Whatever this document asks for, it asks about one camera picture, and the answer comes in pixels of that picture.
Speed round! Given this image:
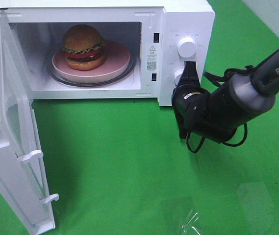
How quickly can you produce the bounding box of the pink round plate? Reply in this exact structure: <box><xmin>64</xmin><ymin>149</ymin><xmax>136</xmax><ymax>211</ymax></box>
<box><xmin>52</xmin><ymin>40</ymin><xmax>130</xmax><ymax>83</ymax></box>

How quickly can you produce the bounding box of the white microwave door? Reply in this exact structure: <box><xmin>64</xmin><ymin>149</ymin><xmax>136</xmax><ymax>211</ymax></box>
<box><xmin>0</xmin><ymin>10</ymin><xmax>59</xmax><ymax>235</ymax></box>

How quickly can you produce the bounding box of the burger with lettuce and tomato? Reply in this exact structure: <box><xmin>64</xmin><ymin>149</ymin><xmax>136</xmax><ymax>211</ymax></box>
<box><xmin>61</xmin><ymin>24</ymin><xmax>105</xmax><ymax>71</ymax></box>

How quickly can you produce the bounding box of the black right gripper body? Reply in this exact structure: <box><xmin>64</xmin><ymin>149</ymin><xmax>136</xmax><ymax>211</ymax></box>
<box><xmin>177</xmin><ymin>71</ymin><xmax>201</xmax><ymax>95</ymax></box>

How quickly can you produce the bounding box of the green table mat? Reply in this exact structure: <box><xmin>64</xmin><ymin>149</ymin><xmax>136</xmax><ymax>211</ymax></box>
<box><xmin>0</xmin><ymin>0</ymin><xmax>279</xmax><ymax>235</ymax></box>

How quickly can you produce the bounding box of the white microwave knob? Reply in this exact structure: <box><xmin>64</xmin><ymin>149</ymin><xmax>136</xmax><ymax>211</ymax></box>
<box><xmin>173</xmin><ymin>69</ymin><xmax>183</xmax><ymax>85</ymax></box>
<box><xmin>177</xmin><ymin>36</ymin><xmax>197</xmax><ymax>58</ymax></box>

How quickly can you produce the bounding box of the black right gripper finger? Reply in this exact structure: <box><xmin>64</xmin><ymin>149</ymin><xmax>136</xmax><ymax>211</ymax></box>
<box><xmin>183</xmin><ymin>61</ymin><xmax>198</xmax><ymax>76</ymax></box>

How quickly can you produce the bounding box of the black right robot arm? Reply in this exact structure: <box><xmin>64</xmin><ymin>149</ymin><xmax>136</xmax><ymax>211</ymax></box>
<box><xmin>172</xmin><ymin>49</ymin><xmax>279</xmax><ymax>148</ymax></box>

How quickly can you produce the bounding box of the glass microwave turntable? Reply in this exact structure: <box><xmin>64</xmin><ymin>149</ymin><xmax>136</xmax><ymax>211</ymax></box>
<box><xmin>47</xmin><ymin>55</ymin><xmax>136</xmax><ymax>88</ymax></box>

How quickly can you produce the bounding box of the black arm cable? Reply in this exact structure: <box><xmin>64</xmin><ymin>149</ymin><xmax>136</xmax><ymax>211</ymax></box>
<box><xmin>185</xmin><ymin>65</ymin><xmax>255</xmax><ymax>154</ymax></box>

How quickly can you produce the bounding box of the white microwave oven body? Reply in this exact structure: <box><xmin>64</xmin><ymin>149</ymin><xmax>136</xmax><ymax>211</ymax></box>
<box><xmin>0</xmin><ymin>0</ymin><xmax>215</xmax><ymax>106</ymax></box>

